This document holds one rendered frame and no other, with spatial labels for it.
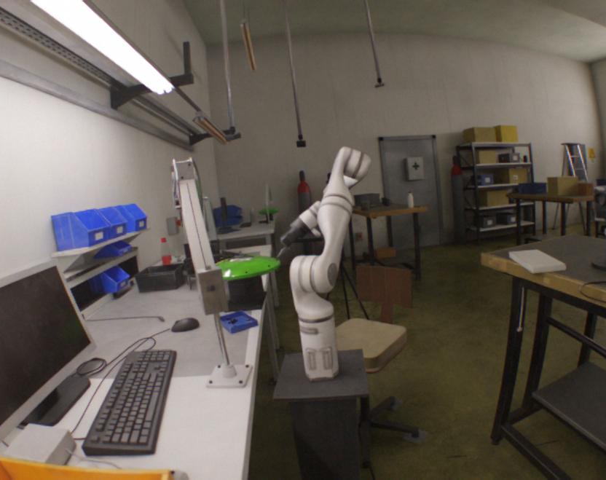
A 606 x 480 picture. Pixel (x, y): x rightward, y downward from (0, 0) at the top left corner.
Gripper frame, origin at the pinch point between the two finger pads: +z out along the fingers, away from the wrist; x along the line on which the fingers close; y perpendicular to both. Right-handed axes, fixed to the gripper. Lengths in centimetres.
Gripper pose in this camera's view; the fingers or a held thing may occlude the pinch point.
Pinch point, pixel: (276, 257)
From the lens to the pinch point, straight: 138.1
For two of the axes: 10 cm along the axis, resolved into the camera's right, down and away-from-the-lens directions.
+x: 1.1, 1.4, -9.8
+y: -6.6, -7.3, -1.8
